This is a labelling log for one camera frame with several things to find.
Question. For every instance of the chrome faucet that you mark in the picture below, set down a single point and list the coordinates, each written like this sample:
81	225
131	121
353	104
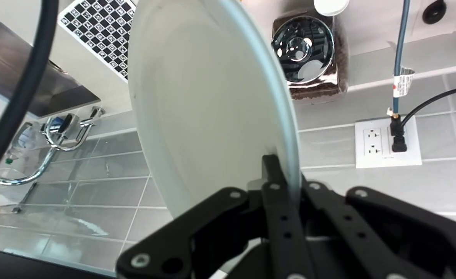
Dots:
58	141

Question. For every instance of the white wall outlet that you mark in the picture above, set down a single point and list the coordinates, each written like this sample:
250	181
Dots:
375	147

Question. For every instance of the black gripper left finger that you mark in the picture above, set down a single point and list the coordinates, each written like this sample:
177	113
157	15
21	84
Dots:
212	237

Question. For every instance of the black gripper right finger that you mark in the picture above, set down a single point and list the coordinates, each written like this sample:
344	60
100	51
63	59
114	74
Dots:
392	237

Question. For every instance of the steel sink basin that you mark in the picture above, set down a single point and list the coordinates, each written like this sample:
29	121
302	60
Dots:
27	67

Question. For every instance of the white disposable plate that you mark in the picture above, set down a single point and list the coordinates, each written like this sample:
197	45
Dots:
206	102

